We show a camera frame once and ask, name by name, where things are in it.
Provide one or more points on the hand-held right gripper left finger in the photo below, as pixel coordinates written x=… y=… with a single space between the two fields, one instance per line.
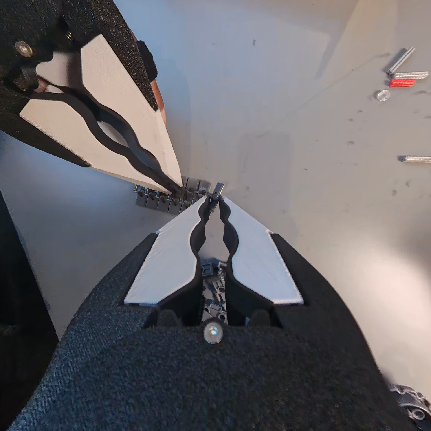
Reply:
x=161 y=269

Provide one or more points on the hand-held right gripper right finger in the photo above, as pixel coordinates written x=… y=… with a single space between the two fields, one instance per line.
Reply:
x=262 y=269

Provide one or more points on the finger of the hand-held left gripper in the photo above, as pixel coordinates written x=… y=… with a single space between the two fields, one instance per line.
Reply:
x=64 y=131
x=118 y=91

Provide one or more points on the small grey track link cluster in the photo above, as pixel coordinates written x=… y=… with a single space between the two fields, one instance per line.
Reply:
x=215 y=286

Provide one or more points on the grey desk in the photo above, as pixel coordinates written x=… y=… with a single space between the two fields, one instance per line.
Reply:
x=286 y=134

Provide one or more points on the person's left hand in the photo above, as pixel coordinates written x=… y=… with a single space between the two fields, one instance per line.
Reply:
x=160 y=101

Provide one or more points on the black toy vehicle model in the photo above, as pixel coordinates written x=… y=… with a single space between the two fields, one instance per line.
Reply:
x=414 y=404

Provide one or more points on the scatter of black red pins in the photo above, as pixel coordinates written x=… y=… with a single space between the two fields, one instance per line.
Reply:
x=404 y=77

